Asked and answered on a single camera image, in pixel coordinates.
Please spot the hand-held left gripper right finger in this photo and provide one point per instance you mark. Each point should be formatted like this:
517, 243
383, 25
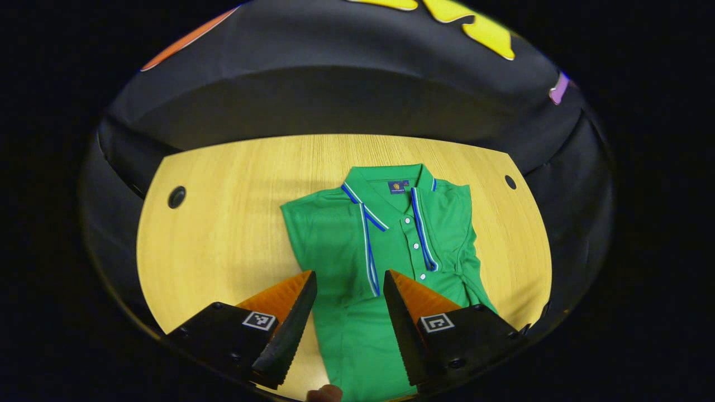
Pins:
405, 329

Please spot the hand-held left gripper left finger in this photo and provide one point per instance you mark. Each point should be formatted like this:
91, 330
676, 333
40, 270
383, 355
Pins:
290, 335

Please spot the green T-shirt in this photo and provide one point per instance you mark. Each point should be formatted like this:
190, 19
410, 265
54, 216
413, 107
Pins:
346, 251

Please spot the black backdrop cloth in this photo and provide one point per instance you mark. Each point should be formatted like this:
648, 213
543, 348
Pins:
335, 95

